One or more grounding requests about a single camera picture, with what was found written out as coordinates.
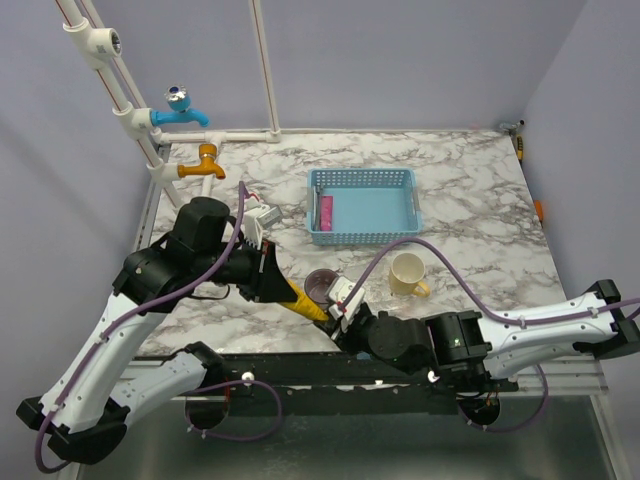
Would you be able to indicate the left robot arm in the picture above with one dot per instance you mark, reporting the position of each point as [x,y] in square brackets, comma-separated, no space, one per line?
[85,415]

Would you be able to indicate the purple mug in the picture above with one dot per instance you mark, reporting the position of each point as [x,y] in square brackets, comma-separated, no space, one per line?
[317,285]

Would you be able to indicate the white pvc pipe frame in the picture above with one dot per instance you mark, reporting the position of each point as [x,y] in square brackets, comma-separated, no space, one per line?
[101,49]

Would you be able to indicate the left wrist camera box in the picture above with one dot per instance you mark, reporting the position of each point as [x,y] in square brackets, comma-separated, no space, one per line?
[257,220]

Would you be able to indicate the orange clip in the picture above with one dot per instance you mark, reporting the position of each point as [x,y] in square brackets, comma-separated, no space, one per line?
[539,210]

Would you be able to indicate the yellow mug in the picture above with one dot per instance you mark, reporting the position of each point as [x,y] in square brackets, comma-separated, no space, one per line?
[406,276]

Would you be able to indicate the yellow clamp tool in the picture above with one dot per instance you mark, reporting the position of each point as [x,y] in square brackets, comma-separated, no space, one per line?
[514,131]

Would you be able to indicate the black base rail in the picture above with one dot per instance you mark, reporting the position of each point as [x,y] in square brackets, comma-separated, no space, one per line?
[334,383]

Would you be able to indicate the blue tap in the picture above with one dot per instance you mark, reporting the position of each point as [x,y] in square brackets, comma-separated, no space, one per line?
[180,110]

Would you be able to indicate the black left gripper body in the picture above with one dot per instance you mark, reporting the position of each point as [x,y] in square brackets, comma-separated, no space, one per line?
[242,266]

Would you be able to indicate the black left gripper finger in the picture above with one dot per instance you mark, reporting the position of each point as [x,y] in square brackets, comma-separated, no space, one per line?
[272,287]
[268,262]

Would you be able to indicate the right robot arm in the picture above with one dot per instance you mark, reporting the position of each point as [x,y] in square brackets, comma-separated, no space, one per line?
[474,350]

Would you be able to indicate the orange tap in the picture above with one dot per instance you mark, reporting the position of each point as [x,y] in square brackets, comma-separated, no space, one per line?
[207,154]

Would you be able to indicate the light blue perforated basket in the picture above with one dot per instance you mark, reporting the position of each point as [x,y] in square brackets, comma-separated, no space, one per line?
[371,206]

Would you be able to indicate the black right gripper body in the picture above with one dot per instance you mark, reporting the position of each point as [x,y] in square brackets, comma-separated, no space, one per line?
[356,335]

